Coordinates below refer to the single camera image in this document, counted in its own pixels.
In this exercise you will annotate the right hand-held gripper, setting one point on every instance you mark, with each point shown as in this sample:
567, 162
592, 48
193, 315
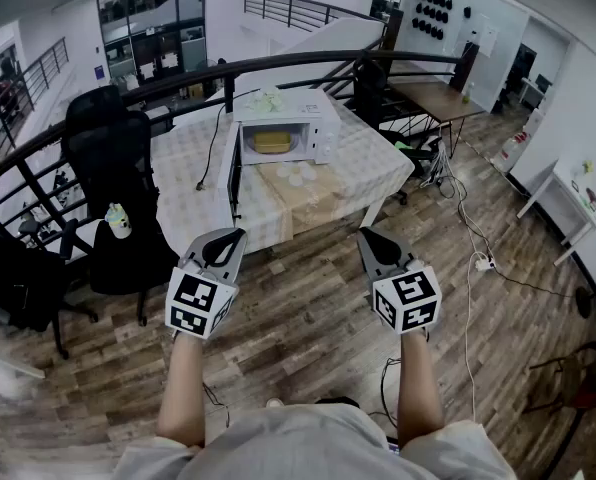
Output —
408, 298

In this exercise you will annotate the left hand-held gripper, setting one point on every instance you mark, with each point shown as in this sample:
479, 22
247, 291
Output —
200, 293

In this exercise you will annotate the white microwave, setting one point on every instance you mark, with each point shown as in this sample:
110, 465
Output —
298, 113

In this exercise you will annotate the person's right forearm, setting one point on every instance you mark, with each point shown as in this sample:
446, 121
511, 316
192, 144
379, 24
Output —
420, 393

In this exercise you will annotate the person's left forearm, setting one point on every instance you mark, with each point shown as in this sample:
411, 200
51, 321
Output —
180, 398

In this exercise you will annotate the white power strip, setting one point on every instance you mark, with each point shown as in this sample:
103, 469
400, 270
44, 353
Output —
485, 263

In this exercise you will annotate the small colourful cup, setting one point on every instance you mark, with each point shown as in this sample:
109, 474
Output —
119, 220

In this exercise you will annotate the person's black trousers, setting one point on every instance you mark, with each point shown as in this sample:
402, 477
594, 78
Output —
338, 401

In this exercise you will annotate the person's left white shoe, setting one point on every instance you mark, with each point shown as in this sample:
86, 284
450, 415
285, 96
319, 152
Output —
274, 403

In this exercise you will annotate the beige flower-print mat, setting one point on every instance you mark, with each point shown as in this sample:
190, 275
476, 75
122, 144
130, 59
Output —
308, 193

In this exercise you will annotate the checked tablecloth table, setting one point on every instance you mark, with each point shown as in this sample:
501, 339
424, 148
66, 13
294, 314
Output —
373, 153

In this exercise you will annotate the green cloth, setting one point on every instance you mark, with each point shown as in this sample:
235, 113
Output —
402, 144

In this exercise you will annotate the black mesh office chair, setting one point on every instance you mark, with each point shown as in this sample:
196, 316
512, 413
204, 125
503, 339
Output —
110, 153

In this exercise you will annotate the black round stand base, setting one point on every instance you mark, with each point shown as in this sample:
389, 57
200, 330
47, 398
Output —
584, 303

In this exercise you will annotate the black armrest office chair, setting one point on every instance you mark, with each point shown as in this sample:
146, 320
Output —
23, 288

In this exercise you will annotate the clear water jug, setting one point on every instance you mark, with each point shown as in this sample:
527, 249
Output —
512, 150

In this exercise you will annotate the person's white shirt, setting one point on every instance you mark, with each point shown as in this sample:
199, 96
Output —
303, 448

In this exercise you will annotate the white side table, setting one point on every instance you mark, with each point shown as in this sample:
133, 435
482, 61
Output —
573, 193

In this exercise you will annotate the red stool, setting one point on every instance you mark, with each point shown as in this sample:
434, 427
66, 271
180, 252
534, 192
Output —
585, 383

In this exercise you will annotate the brown wooden desk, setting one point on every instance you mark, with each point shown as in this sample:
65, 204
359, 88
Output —
438, 100

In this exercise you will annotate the white artificial flower bouquet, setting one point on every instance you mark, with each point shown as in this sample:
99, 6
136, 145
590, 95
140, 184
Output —
265, 100

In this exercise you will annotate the green bottle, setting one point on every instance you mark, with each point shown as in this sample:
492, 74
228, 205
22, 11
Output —
467, 95

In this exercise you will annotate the black swivel chair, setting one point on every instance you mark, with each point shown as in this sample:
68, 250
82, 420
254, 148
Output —
370, 88

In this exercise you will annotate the black curved metal railing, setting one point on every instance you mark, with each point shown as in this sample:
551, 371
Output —
258, 63

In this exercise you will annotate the black glass shelving cabinet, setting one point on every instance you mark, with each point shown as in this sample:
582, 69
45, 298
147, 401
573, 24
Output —
153, 33

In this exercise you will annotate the black straight balcony railing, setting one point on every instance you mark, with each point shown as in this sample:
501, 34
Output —
298, 10

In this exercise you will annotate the group of black wall-mounted headsets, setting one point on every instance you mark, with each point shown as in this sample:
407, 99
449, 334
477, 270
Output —
433, 15

